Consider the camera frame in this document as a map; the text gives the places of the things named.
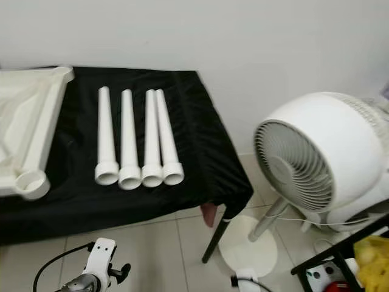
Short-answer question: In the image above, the yellow plastic bag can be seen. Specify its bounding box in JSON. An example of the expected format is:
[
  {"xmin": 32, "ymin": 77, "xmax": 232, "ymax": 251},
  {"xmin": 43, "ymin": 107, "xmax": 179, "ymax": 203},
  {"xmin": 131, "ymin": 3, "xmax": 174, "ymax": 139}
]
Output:
[{"xmin": 354, "ymin": 236, "xmax": 389, "ymax": 292}]

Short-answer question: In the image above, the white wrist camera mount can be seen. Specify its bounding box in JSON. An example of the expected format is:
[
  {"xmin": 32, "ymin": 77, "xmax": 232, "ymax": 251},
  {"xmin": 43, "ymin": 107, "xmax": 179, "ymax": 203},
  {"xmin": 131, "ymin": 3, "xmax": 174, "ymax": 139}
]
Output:
[
  {"xmin": 232, "ymin": 268, "xmax": 263, "ymax": 292},
  {"xmin": 85, "ymin": 237, "xmax": 118, "ymax": 287}
]

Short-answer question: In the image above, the black metal rack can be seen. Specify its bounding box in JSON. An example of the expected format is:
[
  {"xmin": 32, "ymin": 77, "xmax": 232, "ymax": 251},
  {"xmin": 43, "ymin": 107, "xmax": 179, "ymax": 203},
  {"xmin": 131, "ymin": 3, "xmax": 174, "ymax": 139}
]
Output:
[{"xmin": 291, "ymin": 226, "xmax": 389, "ymax": 292}]

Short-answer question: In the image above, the white plastic table top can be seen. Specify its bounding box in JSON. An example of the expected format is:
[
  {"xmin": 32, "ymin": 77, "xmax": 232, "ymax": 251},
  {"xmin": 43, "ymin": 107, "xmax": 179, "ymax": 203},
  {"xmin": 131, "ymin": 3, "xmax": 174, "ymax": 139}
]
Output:
[{"xmin": 0, "ymin": 66, "xmax": 75, "ymax": 202}]

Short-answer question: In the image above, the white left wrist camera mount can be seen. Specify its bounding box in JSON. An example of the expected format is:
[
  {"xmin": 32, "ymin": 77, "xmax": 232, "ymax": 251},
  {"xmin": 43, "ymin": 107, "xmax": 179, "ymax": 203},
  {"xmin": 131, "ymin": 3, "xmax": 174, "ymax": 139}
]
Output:
[{"xmin": 85, "ymin": 237, "xmax": 118, "ymax": 287}]

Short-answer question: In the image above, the black tablecloth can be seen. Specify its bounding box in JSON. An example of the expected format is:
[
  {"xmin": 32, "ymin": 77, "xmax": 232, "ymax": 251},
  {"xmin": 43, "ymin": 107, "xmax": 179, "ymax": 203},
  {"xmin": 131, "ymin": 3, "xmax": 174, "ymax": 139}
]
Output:
[{"xmin": 0, "ymin": 67, "xmax": 255, "ymax": 248}]

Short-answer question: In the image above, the white plastic table leg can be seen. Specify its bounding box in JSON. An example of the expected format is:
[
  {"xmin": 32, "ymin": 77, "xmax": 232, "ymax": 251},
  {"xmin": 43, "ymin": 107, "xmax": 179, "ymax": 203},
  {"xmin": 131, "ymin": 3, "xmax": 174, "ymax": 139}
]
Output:
[
  {"xmin": 95, "ymin": 86, "xmax": 120, "ymax": 186},
  {"xmin": 117, "ymin": 89, "xmax": 143, "ymax": 191},
  {"xmin": 154, "ymin": 89, "xmax": 185, "ymax": 186},
  {"xmin": 142, "ymin": 89, "xmax": 164, "ymax": 189}
]

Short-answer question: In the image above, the white plastic device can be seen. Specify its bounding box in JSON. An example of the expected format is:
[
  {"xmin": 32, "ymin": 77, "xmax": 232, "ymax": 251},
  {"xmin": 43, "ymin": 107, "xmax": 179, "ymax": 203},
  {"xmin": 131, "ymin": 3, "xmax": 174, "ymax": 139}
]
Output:
[{"xmin": 304, "ymin": 260, "xmax": 336, "ymax": 290}]

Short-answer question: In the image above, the white pedestal fan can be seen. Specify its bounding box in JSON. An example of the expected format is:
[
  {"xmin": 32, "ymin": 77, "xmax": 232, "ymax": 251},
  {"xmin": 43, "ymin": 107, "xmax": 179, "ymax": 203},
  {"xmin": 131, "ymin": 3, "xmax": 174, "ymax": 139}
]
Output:
[{"xmin": 219, "ymin": 91, "xmax": 389, "ymax": 278}]

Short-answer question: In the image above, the black metal table leg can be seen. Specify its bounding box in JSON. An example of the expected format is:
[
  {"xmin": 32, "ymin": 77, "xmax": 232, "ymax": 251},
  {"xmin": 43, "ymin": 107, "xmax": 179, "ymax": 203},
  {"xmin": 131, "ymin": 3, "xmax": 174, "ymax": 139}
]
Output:
[{"xmin": 202, "ymin": 204, "xmax": 232, "ymax": 264}]

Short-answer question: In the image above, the red round object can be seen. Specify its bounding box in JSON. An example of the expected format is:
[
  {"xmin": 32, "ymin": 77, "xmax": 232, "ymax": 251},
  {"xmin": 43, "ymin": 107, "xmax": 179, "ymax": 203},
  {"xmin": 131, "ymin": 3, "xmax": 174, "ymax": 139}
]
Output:
[{"xmin": 322, "ymin": 281, "xmax": 350, "ymax": 292}]

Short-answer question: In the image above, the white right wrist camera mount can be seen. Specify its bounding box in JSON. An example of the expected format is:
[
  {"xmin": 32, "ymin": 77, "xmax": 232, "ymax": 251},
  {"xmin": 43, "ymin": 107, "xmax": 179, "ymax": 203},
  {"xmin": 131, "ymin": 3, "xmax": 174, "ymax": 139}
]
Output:
[{"xmin": 232, "ymin": 268, "xmax": 263, "ymax": 292}]

